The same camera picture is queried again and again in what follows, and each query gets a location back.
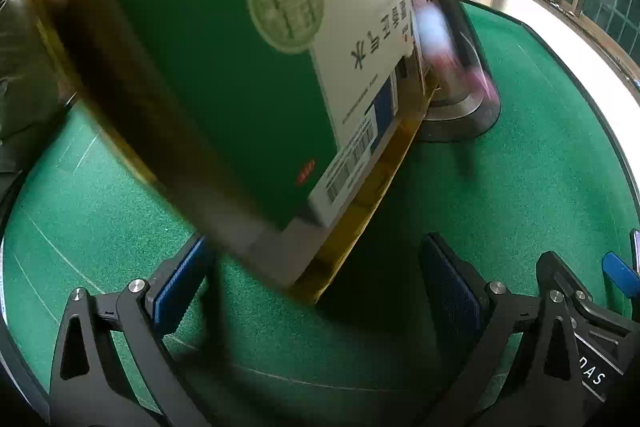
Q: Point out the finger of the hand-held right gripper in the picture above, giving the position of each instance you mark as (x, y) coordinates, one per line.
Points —
(562, 274)
(620, 274)

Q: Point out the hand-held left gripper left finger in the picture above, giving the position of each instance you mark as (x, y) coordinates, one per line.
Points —
(180, 279)

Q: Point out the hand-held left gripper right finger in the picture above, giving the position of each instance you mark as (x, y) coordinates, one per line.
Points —
(452, 294)

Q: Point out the gold-edged white tray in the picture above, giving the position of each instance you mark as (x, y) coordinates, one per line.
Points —
(360, 217)

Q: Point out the round mahjong table centre panel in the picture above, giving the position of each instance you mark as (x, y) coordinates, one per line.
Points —
(450, 117)

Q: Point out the dark grey cloth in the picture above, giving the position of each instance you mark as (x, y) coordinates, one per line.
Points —
(30, 57)

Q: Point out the black stick with pink ends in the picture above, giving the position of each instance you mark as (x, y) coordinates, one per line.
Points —
(457, 22)

